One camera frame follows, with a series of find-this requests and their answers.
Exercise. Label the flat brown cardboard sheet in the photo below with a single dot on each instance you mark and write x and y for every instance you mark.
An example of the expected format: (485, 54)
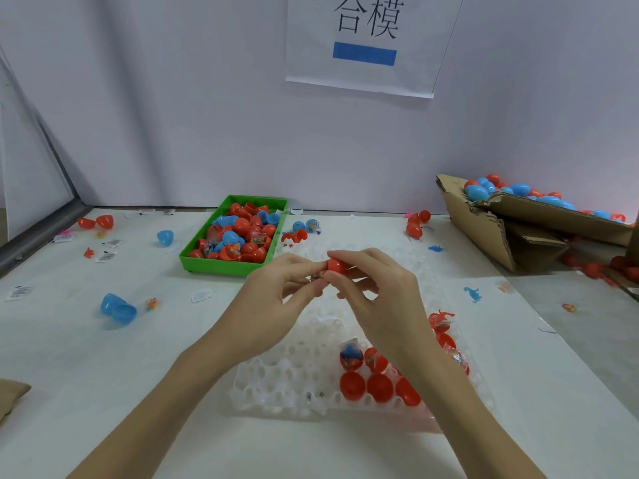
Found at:
(10, 394)

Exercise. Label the cardboard box of capsules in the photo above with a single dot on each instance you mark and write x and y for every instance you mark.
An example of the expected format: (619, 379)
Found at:
(479, 224)

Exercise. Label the pile of finished eggs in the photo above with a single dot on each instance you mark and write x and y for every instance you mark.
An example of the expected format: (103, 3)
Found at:
(539, 197)

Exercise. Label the small orange toy piece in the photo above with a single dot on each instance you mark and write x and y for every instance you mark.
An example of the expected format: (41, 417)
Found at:
(568, 307)
(151, 304)

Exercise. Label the green plastic tray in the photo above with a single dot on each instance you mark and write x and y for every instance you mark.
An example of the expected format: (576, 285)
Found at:
(186, 264)

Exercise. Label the blue egg shell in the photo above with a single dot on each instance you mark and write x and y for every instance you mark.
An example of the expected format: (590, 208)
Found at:
(118, 309)

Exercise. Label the clear triangular panel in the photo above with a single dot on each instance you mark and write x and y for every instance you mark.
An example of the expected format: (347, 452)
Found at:
(30, 159)

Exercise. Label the white paper sign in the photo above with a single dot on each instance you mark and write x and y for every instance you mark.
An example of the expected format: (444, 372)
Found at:
(429, 45)

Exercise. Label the person's left forearm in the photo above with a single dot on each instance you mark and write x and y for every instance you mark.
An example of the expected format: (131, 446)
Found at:
(140, 419)

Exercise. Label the person's left hand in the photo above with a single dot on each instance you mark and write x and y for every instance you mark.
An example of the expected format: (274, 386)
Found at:
(260, 309)

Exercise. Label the single blue egg half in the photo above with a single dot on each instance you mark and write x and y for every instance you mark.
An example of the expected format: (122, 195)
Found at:
(165, 237)

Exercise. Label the person's right forearm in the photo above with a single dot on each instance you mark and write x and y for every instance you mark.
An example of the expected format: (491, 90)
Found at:
(474, 424)

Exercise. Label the small blue toy piece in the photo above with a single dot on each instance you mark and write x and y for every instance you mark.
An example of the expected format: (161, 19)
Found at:
(472, 293)

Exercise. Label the small capsule cluster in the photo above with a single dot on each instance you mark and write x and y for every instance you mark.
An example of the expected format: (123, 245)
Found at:
(299, 230)

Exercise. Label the person's right hand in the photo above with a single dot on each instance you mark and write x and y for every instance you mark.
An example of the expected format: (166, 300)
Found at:
(394, 304)

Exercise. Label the clear plastic egg tray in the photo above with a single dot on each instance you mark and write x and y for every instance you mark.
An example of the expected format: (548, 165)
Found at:
(280, 379)

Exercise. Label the grey metal rail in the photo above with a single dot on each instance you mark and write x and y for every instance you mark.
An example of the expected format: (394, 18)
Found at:
(40, 237)

